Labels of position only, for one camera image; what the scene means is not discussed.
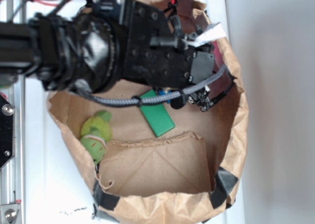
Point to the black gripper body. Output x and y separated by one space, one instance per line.
138 43

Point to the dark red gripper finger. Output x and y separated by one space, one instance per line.
222 86

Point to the blue wooden block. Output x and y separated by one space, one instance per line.
164 95

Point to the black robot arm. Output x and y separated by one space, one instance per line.
63 56

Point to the green wooden block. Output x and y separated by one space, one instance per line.
158 119

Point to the green plush toy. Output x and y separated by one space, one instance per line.
95 132

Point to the brown paper bag tray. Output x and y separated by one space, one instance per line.
186 176

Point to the aluminium rail with black bracket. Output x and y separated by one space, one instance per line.
12 152

